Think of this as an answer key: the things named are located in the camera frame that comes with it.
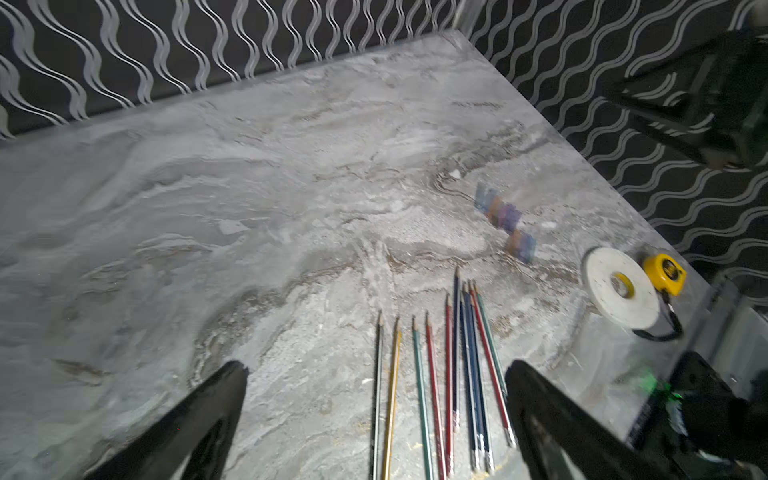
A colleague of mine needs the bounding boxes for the light blue clear cap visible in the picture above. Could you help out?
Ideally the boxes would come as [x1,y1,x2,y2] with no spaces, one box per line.
[474,182,489,214]

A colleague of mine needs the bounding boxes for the teal clear pencil cap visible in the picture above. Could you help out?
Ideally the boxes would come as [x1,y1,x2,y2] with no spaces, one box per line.
[518,233,536,264]

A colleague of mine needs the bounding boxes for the orange clear pencil cap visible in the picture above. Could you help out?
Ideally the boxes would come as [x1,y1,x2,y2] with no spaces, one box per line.
[486,190,504,226]

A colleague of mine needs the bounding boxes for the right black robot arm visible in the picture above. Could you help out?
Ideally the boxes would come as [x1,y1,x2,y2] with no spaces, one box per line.
[607,27,767,477]

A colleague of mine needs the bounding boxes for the yellow pencil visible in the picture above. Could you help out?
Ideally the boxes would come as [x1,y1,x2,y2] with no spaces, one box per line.
[381,317,402,480]

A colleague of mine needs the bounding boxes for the purple clear pencil cap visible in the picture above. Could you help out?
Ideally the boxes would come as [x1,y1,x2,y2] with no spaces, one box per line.
[497,203,522,235]

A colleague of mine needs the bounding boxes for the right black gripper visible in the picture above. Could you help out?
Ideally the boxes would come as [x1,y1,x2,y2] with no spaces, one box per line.
[603,26,767,171]

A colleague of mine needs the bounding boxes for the red pencil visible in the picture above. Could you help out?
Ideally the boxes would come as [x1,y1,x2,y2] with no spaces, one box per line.
[445,294,454,479]
[425,313,447,480]
[469,280,518,449]

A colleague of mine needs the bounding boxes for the green pencil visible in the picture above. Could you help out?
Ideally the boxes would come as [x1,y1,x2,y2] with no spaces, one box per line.
[473,281,507,400]
[412,316,434,480]

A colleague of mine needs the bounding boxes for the yellow tape measure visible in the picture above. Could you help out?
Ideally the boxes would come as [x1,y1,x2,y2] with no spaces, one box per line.
[633,253,687,342]

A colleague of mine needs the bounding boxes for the black pencil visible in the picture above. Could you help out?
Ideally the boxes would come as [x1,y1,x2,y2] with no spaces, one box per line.
[369,311,384,480]

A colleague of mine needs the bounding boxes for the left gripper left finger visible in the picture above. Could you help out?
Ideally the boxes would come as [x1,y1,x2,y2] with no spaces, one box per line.
[86,361,248,479]

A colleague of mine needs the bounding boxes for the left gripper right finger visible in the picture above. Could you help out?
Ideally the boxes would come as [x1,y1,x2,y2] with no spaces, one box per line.
[505,360,670,479]

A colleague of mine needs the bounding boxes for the white tape roll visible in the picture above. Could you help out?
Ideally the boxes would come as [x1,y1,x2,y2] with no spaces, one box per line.
[581,247,660,330]

